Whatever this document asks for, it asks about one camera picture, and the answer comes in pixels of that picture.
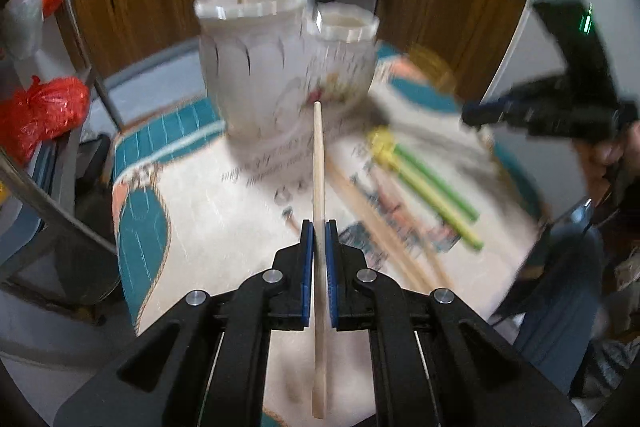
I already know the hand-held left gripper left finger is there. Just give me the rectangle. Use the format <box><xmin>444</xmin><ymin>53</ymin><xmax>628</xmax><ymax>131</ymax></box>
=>
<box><xmin>52</xmin><ymin>219</ymin><xmax>316</xmax><ymax>427</ymax></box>

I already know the red plastic bag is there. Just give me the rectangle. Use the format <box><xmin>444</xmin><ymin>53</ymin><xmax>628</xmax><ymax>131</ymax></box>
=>
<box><xmin>0</xmin><ymin>77</ymin><xmax>91</xmax><ymax>165</ymax></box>

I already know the large white utensil holder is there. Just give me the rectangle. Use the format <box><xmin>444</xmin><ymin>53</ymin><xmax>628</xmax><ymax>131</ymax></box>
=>
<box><xmin>194</xmin><ymin>0</ymin><xmax>313</xmax><ymax>146</ymax></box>

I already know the person's leg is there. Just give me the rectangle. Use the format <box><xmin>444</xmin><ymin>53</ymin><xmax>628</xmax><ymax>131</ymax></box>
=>
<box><xmin>510</xmin><ymin>227</ymin><xmax>608</xmax><ymax>398</ymax></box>

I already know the white plastic bag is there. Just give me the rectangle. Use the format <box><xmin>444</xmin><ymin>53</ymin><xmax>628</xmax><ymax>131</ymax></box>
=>
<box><xmin>4</xmin><ymin>0</ymin><xmax>63</xmax><ymax>58</ymax></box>

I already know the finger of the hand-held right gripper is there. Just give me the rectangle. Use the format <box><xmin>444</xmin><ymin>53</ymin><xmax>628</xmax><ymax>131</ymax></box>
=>
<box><xmin>461</xmin><ymin>99</ymin><xmax>516</xmax><ymax>128</ymax></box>

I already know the metal chair frame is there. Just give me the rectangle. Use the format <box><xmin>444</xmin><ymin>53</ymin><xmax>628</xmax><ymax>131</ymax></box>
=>
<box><xmin>0</xmin><ymin>149</ymin><xmax>121</xmax><ymax>260</ymax></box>

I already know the printed tablecloth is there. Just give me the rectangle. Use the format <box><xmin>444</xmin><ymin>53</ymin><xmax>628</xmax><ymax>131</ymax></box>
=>
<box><xmin>111</xmin><ymin>42</ymin><xmax>551</xmax><ymax>427</ymax></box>

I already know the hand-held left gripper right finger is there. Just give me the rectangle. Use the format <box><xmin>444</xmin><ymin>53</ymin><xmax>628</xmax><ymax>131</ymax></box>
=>
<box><xmin>325</xmin><ymin>219</ymin><xmax>583</xmax><ymax>427</ymax></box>

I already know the wooden kitchen cabinet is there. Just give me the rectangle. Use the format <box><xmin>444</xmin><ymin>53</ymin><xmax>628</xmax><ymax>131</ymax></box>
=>
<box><xmin>55</xmin><ymin>0</ymin><xmax>533</xmax><ymax>104</ymax></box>

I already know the small white utensil holder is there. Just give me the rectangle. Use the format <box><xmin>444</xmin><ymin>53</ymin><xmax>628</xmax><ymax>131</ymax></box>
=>
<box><xmin>305</xmin><ymin>3</ymin><xmax>380</xmax><ymax>116</ymax></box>

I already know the green yellow plastic utensil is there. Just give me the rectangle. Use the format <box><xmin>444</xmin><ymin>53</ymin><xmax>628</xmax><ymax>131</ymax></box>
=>
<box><xmin>367</xmin><ymin>131</ymin><xmax>480</xmax><ymax>224</ymax></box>
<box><xmin>372</xmin><ymin>147</ymin><xmax>485</xmax><ymax>252</ymax></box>

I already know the person's right hand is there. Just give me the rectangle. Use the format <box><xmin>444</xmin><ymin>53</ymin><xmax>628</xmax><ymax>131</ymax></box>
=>
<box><xmin>592</xmin><ymin>122</ymin><xmax>640</xmax><ymax>188</ymax></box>

